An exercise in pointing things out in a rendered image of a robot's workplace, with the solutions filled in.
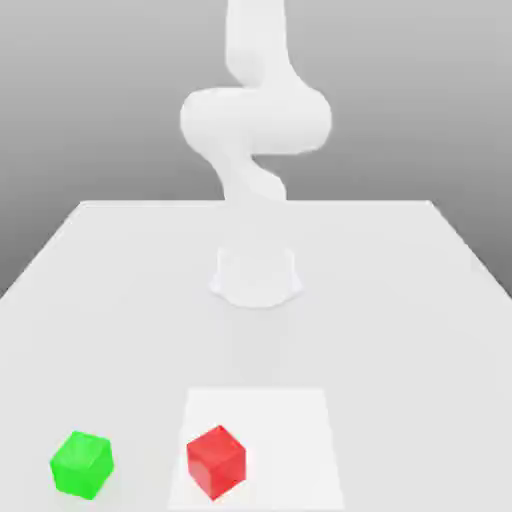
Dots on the small green cube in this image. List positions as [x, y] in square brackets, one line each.
[82, 464]

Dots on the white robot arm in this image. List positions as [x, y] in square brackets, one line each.
[256, 120]

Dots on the small red cube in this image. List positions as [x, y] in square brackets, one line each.
[216, 460]

